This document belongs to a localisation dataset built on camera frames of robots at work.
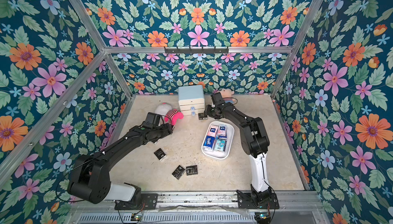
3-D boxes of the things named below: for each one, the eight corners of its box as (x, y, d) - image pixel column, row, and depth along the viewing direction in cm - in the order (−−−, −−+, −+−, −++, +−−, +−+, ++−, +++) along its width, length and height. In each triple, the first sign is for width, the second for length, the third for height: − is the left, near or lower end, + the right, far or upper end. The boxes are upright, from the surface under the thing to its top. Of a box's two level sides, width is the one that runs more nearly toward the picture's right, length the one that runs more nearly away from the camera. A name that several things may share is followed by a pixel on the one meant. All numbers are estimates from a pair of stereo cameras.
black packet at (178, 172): (172, 175, 84) (171, 173, 82) (179, 166, 87) (179, 164, 85) (178, 180, 82) (177, 178, 80) (185, 170, 85) (184, 169, 83)
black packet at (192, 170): (187, 175, 84) (186, 173, 82) (186, 167, 86) (186, 166, 84) (197, 174, 84) (197, 172, 82) (197, 166, 87) (197, 165, 85)
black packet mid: (154, 154, 91) (153, 152, 89) (161, 149, 93) (160, 147, 91) (160, 161, 89) (158, 159, 87) (166, 155, 91) (165, 154, 89)
